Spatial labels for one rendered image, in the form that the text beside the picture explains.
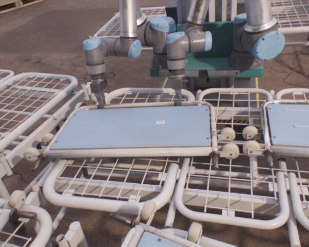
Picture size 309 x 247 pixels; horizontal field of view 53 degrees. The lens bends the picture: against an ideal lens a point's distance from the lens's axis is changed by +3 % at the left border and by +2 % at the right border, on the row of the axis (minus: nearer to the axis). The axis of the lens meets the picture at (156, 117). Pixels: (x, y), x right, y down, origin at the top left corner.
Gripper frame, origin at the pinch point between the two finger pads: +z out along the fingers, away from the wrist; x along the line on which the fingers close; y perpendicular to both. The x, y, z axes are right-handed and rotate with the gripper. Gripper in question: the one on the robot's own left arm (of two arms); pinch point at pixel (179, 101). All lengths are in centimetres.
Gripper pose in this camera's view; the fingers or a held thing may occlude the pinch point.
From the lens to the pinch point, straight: 158.5
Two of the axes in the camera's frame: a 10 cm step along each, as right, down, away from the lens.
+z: 0.9, 9.3, 3.6
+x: 1.4, -3.7, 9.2
